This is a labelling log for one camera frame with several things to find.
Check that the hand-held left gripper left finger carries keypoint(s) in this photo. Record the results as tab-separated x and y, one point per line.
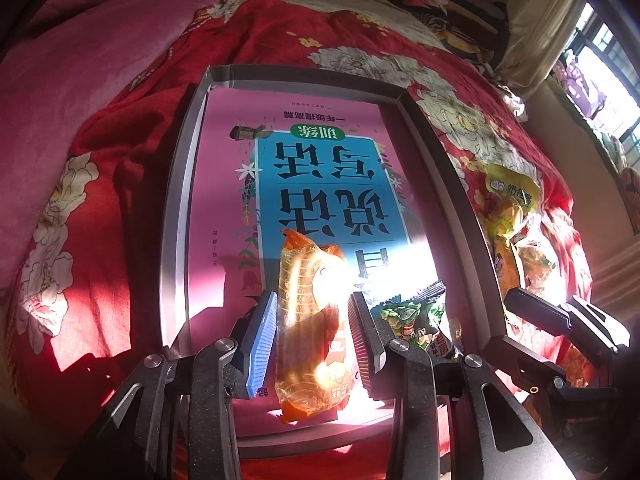
262	345

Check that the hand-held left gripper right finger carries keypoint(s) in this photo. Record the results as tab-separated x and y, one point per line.
362	341

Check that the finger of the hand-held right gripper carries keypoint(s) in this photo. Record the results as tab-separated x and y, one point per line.
600	327
540	310

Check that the orange snack packet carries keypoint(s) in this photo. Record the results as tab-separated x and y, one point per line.
309	332

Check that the grey metal tray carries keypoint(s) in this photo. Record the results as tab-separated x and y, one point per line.
186	240

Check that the clear yellow snack packet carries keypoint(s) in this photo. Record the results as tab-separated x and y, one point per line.
537	262

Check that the narrow yellow snack packet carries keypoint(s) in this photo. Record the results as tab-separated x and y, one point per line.
507	270

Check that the green snack packet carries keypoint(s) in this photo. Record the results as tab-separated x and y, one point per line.
417	322

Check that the large yellow snack bag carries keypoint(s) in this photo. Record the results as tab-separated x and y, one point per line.
510	200

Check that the pink book with blue panel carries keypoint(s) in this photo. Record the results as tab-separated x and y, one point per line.
320	185

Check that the red floral blanket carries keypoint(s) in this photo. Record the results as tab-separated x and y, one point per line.
125	185

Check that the purple hanging cloth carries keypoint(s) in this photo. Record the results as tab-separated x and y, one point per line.
582	87

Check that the window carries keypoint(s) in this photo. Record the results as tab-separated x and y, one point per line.
607	75

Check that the cream curtain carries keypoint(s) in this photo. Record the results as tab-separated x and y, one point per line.
537	25

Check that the pink quilt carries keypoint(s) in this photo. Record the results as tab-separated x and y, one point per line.
80	45

